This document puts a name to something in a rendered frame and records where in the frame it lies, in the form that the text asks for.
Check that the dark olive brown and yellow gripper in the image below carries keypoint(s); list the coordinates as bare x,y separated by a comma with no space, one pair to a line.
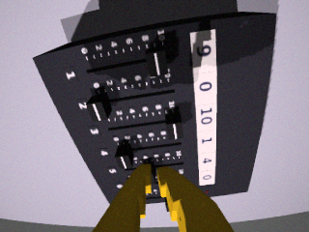
188,205

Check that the black lighting desk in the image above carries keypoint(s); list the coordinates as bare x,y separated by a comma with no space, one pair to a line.
207,77

